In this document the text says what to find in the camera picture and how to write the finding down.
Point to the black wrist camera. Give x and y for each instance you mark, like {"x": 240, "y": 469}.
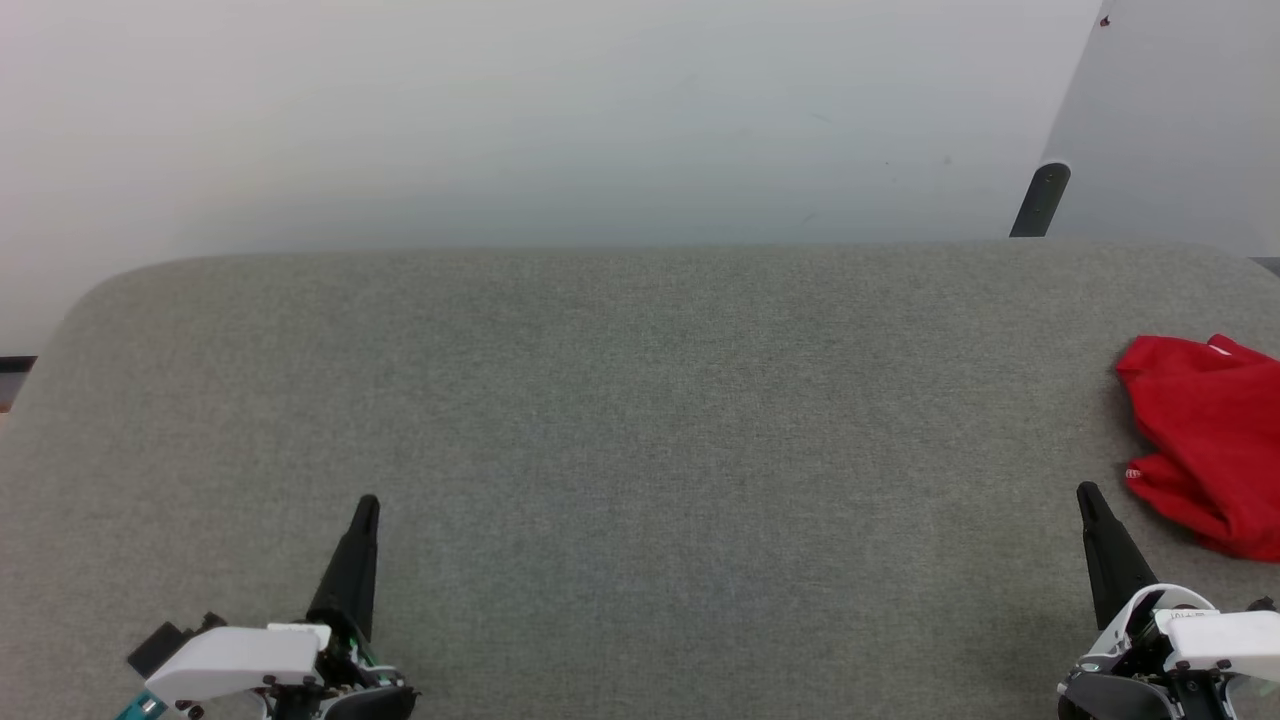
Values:
{"x": 1262, "y": 604}
{"x": 160, "y": 645}

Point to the black metal pole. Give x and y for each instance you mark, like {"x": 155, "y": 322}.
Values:
{"x": 1040, "y": 200}

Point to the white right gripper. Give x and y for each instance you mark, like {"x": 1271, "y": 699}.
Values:
{"x": 1220, "y": 640}

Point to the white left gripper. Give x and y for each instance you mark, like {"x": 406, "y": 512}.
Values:
{"x": 240, "y": 660}

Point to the black picture frame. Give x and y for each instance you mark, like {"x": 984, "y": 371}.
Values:
{"x": 15, "y": 364}

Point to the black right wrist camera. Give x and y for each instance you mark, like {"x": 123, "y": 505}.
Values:
{"x": 1262, "y": 604}

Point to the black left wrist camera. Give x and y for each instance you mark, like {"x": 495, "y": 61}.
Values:
{"x": 160, "y": 645}

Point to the red Bulls basketball jersey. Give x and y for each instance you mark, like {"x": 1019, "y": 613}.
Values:
{"x": 1215, "y": 440}

